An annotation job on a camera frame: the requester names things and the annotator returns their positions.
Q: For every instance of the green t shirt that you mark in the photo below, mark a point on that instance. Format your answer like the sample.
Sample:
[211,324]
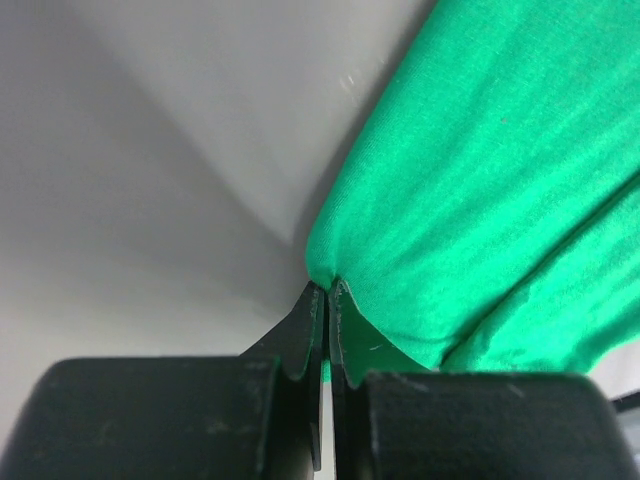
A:
[487,216]

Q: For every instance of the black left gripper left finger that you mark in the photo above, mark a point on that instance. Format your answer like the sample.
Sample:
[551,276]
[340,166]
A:
[257,415]

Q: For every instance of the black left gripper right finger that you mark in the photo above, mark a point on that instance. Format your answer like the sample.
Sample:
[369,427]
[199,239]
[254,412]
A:
[395,420]

